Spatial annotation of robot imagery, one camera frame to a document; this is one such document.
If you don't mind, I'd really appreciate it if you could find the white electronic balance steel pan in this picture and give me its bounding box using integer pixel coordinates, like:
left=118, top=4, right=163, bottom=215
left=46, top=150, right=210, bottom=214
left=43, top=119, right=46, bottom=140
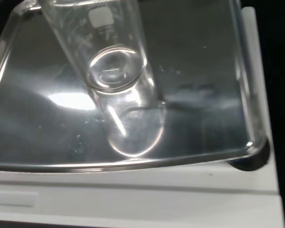
left=0, top=0, right=285, bottom=228

